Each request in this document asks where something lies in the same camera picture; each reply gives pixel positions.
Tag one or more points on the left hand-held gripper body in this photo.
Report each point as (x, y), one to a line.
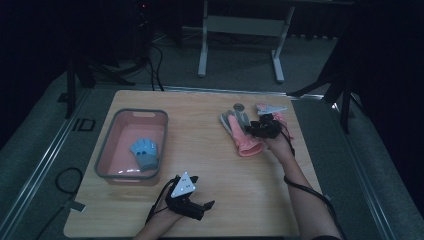
(183, 188)

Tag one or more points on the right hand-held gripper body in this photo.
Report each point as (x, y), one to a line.
(270, 128)

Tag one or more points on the pink glove with grey fingers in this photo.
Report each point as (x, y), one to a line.
(248, 145)

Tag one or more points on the blue knitted glove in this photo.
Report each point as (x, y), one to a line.
(146, 156)

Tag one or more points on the pink basin with grey rim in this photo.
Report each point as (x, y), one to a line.
(113, 140)

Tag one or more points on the person's right hand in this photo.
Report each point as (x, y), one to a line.
(280, 146)

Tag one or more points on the person's left hand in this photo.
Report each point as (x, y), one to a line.
(165, 213)

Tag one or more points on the grey round disc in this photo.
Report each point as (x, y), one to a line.
(238, 107)

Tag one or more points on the black tripod stand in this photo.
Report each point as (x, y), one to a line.
(83, 80)
(336, 83)

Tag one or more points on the dark equipment rack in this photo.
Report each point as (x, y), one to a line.
(143, 30)

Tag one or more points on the metal floor rail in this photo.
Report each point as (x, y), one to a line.
(216, 89)
(363, 166)
(40, 166)

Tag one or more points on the white desk frame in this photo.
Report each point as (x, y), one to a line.
(243, 26)

